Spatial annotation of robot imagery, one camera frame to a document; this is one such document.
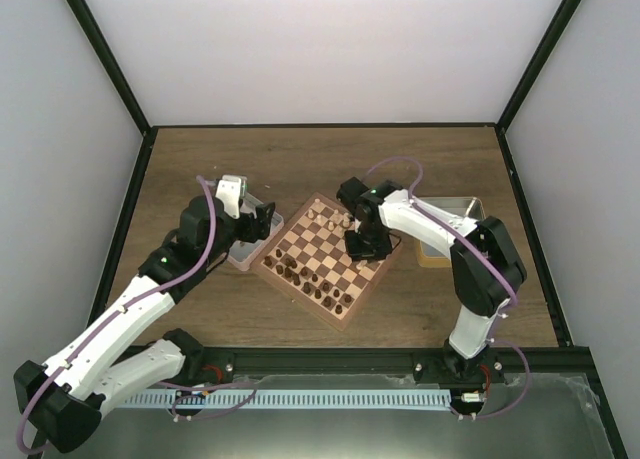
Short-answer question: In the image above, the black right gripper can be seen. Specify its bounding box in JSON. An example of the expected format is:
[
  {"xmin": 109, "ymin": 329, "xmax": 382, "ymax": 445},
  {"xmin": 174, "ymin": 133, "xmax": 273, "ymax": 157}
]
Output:
[{"xmin": 345, "ymin": 223, "xmax": 394, "ymax": 264}]

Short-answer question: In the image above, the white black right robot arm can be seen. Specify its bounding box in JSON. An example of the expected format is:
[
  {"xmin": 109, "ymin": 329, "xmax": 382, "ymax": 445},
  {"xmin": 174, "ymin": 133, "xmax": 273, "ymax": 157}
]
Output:
[{"xmin": 336, "ymin": 177, "xmax": 527, "ymax": 382}]

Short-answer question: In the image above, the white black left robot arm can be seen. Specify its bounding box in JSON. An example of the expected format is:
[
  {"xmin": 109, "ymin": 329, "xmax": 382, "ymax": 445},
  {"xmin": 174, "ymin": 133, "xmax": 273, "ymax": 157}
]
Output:
[{"xmin": 13, "ymin": 195, "xmax": 275, "ymax": 453}]

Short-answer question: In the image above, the wooden chess board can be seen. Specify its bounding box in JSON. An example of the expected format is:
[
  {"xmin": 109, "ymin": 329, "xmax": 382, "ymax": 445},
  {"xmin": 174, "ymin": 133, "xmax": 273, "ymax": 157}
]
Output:
[{"xmin": 251, "ymin": 193, "xmax": 402, "ymax": 331}]

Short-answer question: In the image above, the pink metal tin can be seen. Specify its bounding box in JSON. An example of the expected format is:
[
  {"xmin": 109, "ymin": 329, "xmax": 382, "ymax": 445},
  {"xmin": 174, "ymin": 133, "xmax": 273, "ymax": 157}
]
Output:
[{"xmin": 228, "ymin": 193, "xmax": 284, "ymax": 272}]

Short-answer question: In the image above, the yellow bear tin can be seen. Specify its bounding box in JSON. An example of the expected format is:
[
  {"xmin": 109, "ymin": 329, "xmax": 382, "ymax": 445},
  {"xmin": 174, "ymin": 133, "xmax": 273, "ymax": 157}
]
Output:
[{"xmin": 414, "ymin": 195, "xmax": 486, "ymax": 269}]

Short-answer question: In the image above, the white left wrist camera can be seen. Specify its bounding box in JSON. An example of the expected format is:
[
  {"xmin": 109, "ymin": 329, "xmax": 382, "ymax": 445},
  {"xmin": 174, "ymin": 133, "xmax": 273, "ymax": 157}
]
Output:
[{"xmin": 215, "ymin": 174, "xmax": 247, "ymax": 219}]

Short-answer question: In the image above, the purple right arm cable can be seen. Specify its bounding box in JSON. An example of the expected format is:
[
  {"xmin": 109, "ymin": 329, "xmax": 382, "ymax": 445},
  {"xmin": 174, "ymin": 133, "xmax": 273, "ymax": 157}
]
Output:
[{"xmin": 367, "ymin": 157, "xmax": 532, "ymax": 423}]

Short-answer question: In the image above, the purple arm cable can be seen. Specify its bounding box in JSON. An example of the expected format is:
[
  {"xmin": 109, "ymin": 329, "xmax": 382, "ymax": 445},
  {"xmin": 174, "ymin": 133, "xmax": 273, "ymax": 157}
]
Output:
[
  {"xmin": 17, "ymin": 174, "xmax": 259, "ymax": 454},
  {"xmin": 367, "ymin": 157, "xmax": 532, "ymax": 423}
]

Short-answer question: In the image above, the light blue slotted cable duct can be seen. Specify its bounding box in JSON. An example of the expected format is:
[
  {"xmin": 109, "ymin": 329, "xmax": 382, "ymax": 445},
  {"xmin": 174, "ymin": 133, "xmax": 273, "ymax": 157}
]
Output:
[{"xmin": 121, "ymin": 389, "xmax": 451, "ymax": 412}]

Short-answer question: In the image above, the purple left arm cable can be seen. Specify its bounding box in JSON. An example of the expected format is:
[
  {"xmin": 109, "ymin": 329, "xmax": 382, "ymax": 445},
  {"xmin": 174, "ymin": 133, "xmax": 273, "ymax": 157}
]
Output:
[{"xmin": 17, "ymin": 174, "xmax": 259, "ymax": 454}]

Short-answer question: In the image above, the black aluminium frame rail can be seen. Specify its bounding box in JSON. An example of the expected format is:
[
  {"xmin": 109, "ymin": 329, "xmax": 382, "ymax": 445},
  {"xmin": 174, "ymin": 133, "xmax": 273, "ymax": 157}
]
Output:
[{"xmin": 192, "ymin": 346, "xmax": 595, "ymax": 382}]

